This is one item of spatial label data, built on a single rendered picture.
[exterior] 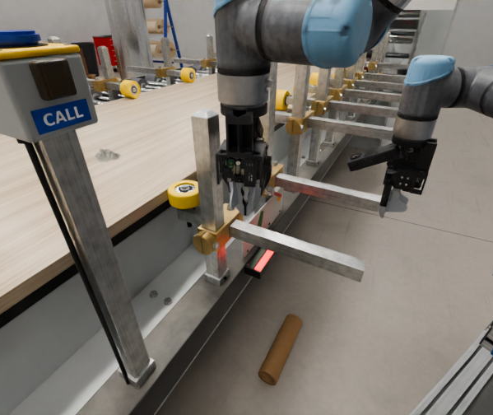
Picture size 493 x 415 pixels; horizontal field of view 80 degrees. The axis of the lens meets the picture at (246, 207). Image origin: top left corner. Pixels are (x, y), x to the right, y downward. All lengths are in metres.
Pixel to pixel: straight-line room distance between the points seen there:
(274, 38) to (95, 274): 0.35
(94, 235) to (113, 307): 0.12
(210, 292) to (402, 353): 1.07
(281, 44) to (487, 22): 9.30
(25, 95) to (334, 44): 0.28
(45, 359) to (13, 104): 0.57
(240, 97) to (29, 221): 0.49
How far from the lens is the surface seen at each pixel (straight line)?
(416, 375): 1.56
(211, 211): 0.60
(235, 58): 0.42
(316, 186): 0.81
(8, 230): 0.72
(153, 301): 0.84
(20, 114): 0.31
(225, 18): 0.42
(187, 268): 0.90
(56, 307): 0.72
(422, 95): 0.68
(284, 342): 1.38
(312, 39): 0.36
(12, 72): 0.30
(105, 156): 0.92
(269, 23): 0.39
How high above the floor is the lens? 1.24
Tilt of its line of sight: 33 degrees down
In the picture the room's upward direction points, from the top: straight up
